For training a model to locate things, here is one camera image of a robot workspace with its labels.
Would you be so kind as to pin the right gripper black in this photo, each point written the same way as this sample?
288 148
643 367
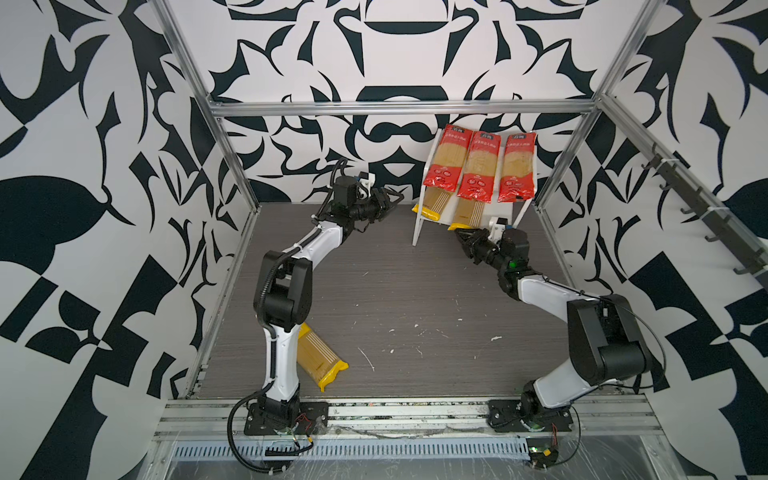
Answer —
483 239

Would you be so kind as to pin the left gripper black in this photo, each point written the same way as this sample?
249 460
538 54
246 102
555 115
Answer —
383 204

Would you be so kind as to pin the yellow spaghetti bag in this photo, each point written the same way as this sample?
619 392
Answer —
317 359
434 202
468 214

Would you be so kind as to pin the red spaghetti bag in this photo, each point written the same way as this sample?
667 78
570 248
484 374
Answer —
478 174
450 156
517 182

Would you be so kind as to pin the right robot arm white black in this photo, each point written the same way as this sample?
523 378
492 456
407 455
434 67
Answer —
605 343

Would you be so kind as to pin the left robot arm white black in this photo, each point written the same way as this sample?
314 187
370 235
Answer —
284 292

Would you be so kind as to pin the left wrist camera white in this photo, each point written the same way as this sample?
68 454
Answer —
365 182

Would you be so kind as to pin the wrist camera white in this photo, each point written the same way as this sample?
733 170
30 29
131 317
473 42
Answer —
497 226
365 182

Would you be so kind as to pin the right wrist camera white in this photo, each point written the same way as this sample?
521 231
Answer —
497 226

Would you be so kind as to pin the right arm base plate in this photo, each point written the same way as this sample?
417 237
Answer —
526 415

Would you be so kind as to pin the white cable duct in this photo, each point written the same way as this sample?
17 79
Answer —
515 449

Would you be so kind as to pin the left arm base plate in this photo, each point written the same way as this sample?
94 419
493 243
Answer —
269 417

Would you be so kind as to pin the aluminium front rail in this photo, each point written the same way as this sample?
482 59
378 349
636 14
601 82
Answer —
594 414

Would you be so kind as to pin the wall hook rack grey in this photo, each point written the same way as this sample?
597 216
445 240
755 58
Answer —
701 204

